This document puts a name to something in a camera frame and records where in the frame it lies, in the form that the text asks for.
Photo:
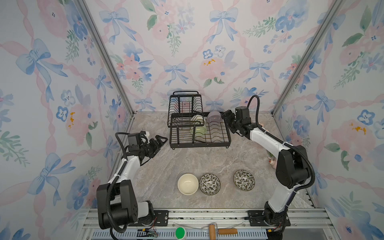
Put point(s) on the cream speckled bowl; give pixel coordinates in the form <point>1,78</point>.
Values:
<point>198,120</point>

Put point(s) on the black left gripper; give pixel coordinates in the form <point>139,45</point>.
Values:
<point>156,146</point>

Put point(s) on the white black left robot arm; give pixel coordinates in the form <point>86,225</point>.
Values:
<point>117,205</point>

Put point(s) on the light green bowl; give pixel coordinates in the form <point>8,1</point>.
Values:
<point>198,131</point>

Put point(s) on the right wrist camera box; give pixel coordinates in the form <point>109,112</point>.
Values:
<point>243,115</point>

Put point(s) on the black floral bowl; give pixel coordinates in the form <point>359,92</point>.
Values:
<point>209,184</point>
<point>244,180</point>

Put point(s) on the black wire dish rack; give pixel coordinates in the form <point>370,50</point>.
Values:
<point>183,105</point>

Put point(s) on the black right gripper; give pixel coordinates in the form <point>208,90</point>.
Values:
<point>227,119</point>

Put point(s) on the right black floral bowl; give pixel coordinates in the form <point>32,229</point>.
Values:
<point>244,180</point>

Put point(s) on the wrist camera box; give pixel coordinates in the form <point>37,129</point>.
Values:
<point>137,140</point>
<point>243,115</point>

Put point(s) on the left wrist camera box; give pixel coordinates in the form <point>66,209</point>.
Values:
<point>137,140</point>

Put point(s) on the left black floral bowl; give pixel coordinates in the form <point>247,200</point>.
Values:
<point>209,184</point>

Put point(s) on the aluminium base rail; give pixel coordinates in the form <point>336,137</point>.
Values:
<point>301,224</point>

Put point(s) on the green round button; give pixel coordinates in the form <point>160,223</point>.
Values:
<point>180,233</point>

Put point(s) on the wooden handled tool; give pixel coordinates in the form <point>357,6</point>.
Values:
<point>214,232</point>

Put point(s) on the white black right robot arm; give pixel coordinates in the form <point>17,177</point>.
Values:
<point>294,171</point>

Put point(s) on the cream white bowl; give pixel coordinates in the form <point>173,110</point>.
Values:
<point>188,184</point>

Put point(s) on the lavender bowl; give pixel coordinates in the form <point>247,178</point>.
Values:
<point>214,117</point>

